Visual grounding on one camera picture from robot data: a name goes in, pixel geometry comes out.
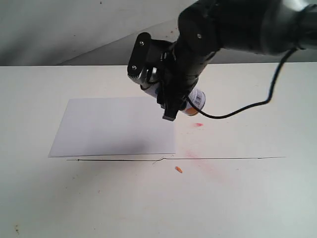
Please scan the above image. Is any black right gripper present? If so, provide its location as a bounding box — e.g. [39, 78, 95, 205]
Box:
[146, 41, 206, 121]

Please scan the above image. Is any white dotted spray can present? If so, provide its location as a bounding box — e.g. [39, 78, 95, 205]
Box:
[140, 83, 206, 116]

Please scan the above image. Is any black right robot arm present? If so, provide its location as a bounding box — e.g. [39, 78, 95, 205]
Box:
[147, 0, 317, 121]

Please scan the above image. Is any white paper sheet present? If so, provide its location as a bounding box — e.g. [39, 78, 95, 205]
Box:
[49, 97, 176, 157]

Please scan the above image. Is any white backdrop cloth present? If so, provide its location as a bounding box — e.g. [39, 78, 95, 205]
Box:
[0, 0, 317, 66]

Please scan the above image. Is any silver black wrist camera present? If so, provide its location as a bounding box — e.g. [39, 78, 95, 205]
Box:
[127, 32, 152, 85]

